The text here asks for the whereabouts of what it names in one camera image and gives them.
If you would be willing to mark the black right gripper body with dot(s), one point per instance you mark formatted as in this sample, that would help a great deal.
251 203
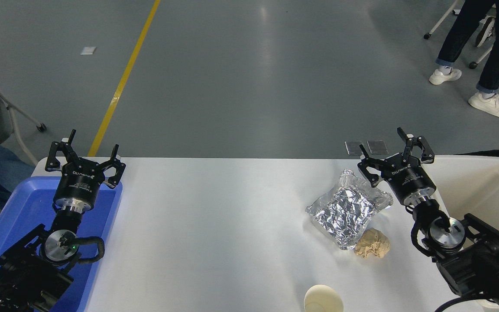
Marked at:
407 180

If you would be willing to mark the dark shoe sole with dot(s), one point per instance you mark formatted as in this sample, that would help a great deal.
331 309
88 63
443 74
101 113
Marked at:
485 31

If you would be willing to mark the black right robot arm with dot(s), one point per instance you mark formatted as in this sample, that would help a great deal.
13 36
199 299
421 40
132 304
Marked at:
479 260

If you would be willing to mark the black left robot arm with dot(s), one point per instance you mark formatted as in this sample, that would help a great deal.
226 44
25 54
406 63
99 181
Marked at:
24 268

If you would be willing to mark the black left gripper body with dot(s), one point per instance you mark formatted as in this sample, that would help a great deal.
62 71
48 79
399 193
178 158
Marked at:
80 184

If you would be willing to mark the crumpled tan paper ball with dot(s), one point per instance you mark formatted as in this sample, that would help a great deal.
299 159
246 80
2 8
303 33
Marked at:
373 245

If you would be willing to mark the white wheeled furniture frame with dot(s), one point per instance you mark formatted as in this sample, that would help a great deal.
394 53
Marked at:
438 21

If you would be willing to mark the blue plastic tray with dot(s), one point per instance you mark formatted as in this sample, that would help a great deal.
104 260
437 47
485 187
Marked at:
20 203

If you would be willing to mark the pale paper cup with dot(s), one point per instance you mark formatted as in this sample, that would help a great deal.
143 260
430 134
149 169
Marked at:
323 300

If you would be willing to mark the large pale plastic bin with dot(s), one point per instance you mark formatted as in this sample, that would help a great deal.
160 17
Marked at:
479 186

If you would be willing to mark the grey metal floor plate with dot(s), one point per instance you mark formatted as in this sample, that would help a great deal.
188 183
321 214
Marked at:
377 147
354 148

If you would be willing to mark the crumpled silver foil tray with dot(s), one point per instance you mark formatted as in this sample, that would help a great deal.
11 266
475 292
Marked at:
345 212

